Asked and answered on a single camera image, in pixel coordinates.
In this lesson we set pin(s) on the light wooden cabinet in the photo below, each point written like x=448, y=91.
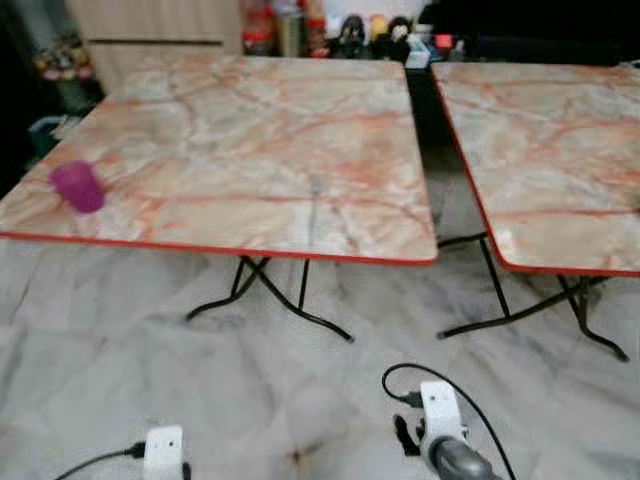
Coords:
x=150, y=30

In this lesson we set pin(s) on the steel bottle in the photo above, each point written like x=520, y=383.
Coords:
x=290, y=28

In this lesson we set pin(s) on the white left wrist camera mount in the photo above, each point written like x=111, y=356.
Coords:
x=164, y=455

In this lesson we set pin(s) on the marble top folding table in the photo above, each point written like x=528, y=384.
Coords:
x=550, y=150
x=230, y=150

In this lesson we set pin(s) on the yellow headed figurine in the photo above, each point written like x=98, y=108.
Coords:
x=378, y=30

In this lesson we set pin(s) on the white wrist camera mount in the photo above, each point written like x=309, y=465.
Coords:
x=164, y=455
x=441, y=410

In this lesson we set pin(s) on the red jar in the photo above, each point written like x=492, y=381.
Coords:
x=257, y=28

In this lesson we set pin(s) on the small red item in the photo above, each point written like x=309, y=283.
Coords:
x=443, y=46

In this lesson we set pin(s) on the purple plastic cup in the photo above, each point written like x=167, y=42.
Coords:
x=78, y=188

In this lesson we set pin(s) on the black television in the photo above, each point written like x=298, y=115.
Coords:
x=540, y=25

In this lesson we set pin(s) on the red bottle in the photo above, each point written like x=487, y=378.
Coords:
x=316, y=30

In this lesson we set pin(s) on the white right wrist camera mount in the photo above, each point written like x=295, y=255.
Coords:
x=441, y=410

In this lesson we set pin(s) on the black figurine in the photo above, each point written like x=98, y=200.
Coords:
x=351, y=38
x=400, y=38

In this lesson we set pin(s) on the small white box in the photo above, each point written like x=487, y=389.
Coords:
x=417, y=57

